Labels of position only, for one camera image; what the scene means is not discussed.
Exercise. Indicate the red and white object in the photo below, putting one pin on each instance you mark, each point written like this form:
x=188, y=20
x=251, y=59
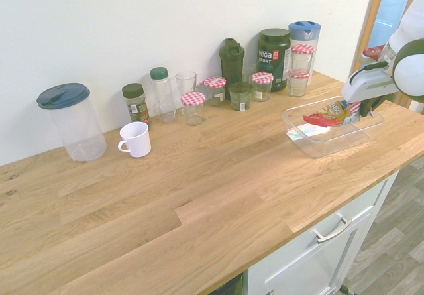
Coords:
x=372, y=53

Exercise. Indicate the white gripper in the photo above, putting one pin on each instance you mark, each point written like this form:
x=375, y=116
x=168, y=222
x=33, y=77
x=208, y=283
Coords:
x=367, y=84

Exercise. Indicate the dark green shaker bottle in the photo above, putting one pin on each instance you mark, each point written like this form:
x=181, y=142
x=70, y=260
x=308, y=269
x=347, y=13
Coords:
x=232, y=61

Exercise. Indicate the white kitchen cabinet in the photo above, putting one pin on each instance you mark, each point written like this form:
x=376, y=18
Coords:
x=318, y=252

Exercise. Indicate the clear bottle green cap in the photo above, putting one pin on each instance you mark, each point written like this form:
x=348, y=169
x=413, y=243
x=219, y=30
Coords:
x=162, y=96

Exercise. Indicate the clear pitcher dark blue lid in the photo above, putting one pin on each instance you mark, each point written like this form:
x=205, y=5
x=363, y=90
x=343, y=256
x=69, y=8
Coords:
x=77, y=126

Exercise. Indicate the Tim's honey BBQ chip bag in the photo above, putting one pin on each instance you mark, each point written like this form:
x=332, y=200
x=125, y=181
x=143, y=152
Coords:
x=331, y=114

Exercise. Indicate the Vega Sport protein tub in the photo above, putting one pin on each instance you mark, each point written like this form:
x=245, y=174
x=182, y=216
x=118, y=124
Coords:
x=273, y=56

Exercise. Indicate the wooden door frame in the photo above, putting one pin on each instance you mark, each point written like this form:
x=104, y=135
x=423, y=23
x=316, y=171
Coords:
x=371, y=20

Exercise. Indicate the clear plastic rectangular container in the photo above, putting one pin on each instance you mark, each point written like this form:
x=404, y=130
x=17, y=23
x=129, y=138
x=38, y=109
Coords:
x=328, y=139

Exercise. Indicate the clear drinking glass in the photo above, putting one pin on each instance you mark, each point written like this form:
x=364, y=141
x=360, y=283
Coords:
x=185, y=83

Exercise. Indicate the clear pitcher light blue lid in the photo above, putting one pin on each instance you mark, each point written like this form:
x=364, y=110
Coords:
x=306, y=33

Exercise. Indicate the white ceramic mug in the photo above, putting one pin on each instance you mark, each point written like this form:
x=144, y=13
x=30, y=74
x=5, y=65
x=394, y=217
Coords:
x=136, y=139

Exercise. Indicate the spice jar dark green lid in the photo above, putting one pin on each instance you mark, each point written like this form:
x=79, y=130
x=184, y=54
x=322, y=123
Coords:
x=136, y=104

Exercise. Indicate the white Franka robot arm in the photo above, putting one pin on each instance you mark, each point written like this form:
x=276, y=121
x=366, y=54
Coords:
x=409, y=66

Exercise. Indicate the glass jar red checkered lid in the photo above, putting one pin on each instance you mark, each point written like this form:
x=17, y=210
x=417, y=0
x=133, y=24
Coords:
x=262, y=87
x=299, y=84
x=302, y=59
x=215, y=93
x=193, y=109

